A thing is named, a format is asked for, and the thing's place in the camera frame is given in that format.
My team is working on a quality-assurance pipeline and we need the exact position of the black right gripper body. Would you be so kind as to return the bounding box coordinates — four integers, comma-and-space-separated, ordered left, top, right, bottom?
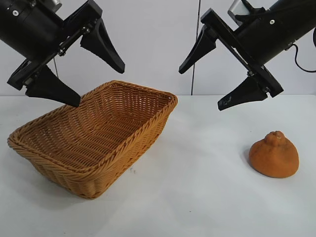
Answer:
200, 8, 316, 98

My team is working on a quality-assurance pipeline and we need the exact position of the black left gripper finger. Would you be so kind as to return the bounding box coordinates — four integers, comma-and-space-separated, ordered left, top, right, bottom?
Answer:
24, 65, 81, 108
79, 18, 126, 74

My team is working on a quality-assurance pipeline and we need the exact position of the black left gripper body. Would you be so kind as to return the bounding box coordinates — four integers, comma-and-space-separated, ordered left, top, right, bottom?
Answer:
0, 0, 103, 91

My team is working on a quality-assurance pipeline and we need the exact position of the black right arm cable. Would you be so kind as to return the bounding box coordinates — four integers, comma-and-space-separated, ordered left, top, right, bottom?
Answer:
286, 43, 316, 74

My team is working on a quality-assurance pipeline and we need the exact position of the woven wicker basket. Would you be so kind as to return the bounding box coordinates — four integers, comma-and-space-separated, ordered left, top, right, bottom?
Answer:
7, 79, 178, 200

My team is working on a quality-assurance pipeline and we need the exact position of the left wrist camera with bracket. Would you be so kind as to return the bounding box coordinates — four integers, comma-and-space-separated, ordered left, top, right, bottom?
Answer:
46, 0, 63, 12

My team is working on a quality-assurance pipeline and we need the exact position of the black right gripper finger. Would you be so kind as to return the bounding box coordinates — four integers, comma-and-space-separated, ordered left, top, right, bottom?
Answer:
217, 75, 269, 111
179, 24, 218, 75

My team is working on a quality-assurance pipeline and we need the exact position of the bumpy orange fruit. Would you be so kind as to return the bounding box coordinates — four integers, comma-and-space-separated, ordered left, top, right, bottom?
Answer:
248, 130, 300, 178

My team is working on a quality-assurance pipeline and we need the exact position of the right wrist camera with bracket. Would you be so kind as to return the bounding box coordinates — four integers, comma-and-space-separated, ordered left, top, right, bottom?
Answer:
227, 0, 268, 25

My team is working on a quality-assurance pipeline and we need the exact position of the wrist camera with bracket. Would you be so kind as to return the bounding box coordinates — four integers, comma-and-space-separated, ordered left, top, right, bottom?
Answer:
227, 0, 268, 25
46, 0, 63, 12

